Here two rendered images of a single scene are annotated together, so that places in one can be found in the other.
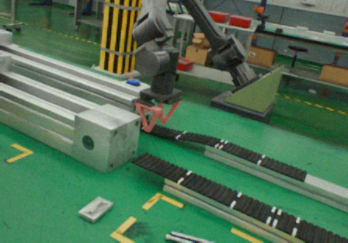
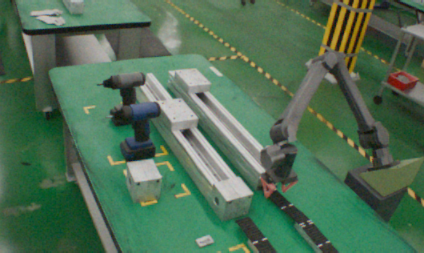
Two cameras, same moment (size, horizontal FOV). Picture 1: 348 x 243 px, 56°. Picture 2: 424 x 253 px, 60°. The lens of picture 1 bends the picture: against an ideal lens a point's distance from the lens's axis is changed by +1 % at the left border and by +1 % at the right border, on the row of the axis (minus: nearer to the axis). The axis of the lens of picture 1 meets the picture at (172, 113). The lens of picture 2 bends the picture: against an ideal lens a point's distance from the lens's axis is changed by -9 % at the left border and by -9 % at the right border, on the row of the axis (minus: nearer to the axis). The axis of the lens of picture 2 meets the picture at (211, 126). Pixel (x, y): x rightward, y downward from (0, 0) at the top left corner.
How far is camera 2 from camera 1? 0.71 m
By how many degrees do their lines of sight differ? 30
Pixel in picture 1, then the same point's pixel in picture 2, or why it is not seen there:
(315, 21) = not seen: outside the picture
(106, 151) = (223, 210)
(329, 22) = not seen: outside the picture
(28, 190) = (178, 218)
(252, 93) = (379, 178)
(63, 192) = (194, 226)
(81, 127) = (214, 191)
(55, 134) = (204, 186)
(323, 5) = not seen: outside the picture
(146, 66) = (265, 162)
